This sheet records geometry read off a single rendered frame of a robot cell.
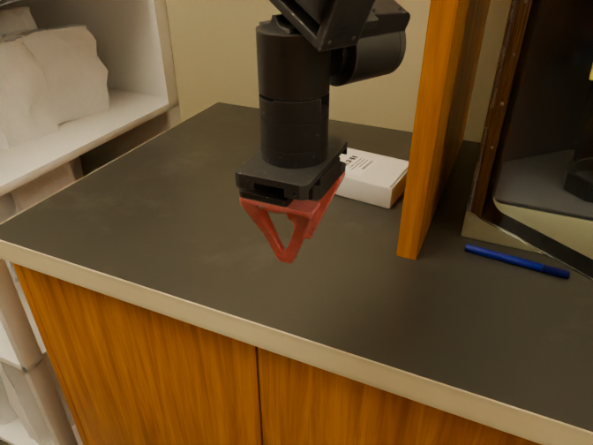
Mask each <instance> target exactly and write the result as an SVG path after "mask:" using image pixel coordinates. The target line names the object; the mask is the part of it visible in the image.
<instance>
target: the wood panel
mask: <svg viewBox="0 0 593 445"><path fill-rule="evenodd" d="M490 1H491V0H431V4H430V10H429V18H428V24H427V30H426V37H425V44H424V56H423V62H422V70H421V76H420V82H419V89H418V96H417V108H416V114H415V122H414V128H413V134H412V141H411V148H410V154H409V166H408V173H407V180H406V186H405V193H404V200H403V206H402V218H401V225H400V232H399V238H398V246H397V252H396V255H397V256H401V257H404V258H408V259H412V260H416V259H417V255H418V254H419V251H420V249H421V246H422V244H423V242H424V238H425V235H426V233H427V230H428V229H429V226H430V224H431V221H432V218H433V215H434V213H435V210H436V208H437V206H438V204H439V200H440V197H441V194H442V193H443V190H444V188H445V185H446V183H447V180H448V177H449V175H450V172H451V169H452V168H453V165H454V161H455V159H456V156H457V155H458V152H459V149H460V147H461V144H462V141H463V137H464V133H465V128H466V123H467V118H468V114H469V105H470V101H471V96H472V92H473V87H474V83H475V78H476V73H477V65H478V60H479V56H480V51H481V47H482V42H483V38H484V29H485V24H486V20H487V15H488V11H489V6H490Z"/></svg>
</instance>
